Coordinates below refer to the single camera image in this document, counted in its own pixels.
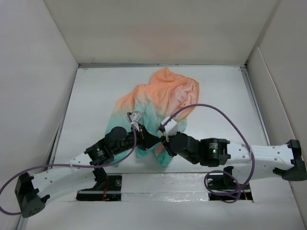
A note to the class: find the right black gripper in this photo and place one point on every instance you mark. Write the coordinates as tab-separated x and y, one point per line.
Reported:
166	143

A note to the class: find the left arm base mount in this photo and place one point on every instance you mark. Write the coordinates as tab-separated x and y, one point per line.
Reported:
107	188

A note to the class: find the metal rail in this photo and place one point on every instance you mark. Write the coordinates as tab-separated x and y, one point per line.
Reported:
150	192

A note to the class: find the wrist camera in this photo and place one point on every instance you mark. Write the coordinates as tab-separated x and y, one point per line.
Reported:
136	116
168	127

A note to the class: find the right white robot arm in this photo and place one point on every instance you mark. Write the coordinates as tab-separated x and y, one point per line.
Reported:
239	160

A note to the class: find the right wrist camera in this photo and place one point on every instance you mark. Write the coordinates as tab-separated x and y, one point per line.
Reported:
168	127

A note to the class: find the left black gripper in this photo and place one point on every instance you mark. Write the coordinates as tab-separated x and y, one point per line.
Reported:
146	140

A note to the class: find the orange and teal jacket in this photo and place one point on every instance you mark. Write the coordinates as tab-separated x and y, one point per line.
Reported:
165	94

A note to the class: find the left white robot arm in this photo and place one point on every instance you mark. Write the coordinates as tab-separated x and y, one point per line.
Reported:
34	192

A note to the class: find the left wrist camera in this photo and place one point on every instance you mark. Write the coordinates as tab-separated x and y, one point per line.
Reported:
136	116

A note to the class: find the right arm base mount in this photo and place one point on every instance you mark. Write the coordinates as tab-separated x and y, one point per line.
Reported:
221	183

